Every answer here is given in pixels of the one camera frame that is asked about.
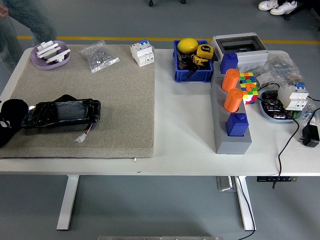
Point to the clear bag of screws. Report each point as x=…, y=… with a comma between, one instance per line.
x=97, y=56

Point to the person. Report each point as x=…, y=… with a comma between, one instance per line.
x=32, y=17

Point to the white plastic switch part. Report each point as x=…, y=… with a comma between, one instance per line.
x=47, y=48
x=58, y=56

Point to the grey electrical enclosure box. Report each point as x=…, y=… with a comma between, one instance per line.
x=252, y=58

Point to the grey control box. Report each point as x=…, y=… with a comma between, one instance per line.
x=225, y=183

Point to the grey block holder base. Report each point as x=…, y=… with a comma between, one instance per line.
x=232, y=146

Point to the black table control panel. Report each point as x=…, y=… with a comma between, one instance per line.
x=275, y=179

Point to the black rag with white print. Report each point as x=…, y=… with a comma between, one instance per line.
x=12, y=112

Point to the white shoe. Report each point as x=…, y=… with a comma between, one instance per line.
x=267, y=5
x=283, y=8

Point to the multicolour puzzle cube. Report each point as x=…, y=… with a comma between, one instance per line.
x=248, y=87

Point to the white circuit breaker blue switch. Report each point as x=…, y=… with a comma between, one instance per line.
x=141, y=53
x=291, y=98

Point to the small clear bag white parts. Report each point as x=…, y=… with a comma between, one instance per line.
x=262, y=79

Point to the large clear bag of parts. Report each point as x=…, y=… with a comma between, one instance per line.
x=282, y=65

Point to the purple plastic tray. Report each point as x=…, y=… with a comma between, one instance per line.
x=40, y=63

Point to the crumpled clear plastic bag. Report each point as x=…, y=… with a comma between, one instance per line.
x=312, y=105

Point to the blue plastic bin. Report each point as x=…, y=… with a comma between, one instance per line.
x=192, y=76

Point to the grey-brown mat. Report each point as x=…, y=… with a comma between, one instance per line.
x=112, y=100

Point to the person's right hand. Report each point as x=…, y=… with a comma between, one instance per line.
x=3, y=10

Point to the yellow black tape measure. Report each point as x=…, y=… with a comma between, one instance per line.
x=203, y=51

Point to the white table leg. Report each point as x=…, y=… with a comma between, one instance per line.
x=243, y=210
x=68, y=200

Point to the dark brown electronic part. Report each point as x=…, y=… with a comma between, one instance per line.
x=184, y=62

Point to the black film-wrapped panel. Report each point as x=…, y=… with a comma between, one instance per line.
x=62, y=112

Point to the light blue bowl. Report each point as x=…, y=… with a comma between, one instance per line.
x=280, y=120

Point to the dark brown packets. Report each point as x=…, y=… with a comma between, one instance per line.
x=271, y=105

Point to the yellow round ball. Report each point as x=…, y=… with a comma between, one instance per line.
x=187, y=45

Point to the blue plastic block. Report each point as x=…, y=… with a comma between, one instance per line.
x=228, y=63
x=236, y=126

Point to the orange plastic cylinder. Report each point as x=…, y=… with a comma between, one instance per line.
x=230, y=81
x=232, y=101

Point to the black office chair base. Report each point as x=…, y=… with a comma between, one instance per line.
x=305, y=6

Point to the black power adapter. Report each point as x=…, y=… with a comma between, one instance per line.
x=311, y=135

